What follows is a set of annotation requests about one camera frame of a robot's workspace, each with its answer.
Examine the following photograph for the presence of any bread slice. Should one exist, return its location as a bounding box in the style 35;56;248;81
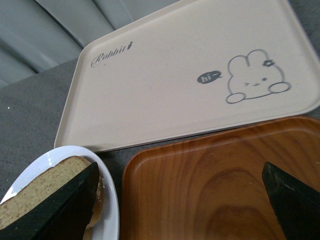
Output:
0;156;104;230

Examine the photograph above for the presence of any white round plate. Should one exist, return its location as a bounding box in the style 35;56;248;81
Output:
1;145;120;240

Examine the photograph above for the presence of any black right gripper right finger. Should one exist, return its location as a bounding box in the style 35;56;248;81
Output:
261;162;320;240

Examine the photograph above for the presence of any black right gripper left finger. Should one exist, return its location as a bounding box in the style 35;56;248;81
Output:
0;162;100;240

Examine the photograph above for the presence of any grey curtain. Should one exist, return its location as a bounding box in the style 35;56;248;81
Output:
0;0;186;90

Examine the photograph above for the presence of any beige rabbit tray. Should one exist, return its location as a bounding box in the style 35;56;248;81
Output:
54;0;320;152

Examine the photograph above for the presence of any brown wooden tray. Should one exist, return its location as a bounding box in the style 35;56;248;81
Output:
120;117;320;240

